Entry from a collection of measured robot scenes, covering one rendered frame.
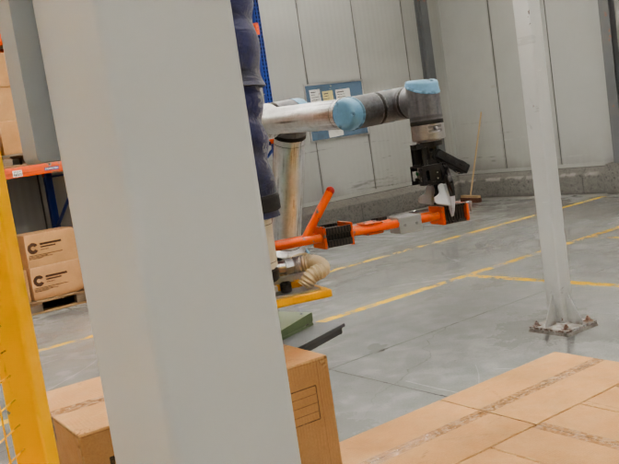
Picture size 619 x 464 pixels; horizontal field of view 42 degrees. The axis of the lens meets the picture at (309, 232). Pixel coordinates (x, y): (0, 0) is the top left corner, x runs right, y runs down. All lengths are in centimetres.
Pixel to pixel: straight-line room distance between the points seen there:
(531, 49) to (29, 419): 441
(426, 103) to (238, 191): 150
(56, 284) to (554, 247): 577
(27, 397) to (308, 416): 77
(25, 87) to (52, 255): 852
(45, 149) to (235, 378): 29
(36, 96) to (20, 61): 4
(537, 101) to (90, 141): 469
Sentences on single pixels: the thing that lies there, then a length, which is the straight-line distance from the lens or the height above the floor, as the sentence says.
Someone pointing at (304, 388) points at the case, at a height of 89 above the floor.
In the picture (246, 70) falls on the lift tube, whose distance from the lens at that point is 195.
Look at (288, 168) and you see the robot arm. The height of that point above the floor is 136.
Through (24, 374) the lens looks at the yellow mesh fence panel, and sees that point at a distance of 135.
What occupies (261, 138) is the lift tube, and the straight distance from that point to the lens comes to 196.
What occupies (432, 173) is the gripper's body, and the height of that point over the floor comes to 131.
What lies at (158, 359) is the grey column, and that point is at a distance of 71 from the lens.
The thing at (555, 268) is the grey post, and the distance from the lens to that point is 541.
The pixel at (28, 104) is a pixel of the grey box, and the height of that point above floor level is 153.
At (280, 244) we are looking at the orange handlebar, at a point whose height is 120.
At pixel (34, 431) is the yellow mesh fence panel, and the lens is 138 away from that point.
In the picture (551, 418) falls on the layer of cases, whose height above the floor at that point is 54.
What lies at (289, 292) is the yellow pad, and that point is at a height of 110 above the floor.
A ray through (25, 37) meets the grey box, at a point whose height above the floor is 159.
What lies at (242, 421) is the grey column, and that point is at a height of 121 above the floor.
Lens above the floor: 146
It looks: 7 degrees down
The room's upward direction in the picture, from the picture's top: 8 degrees counter-clockwise
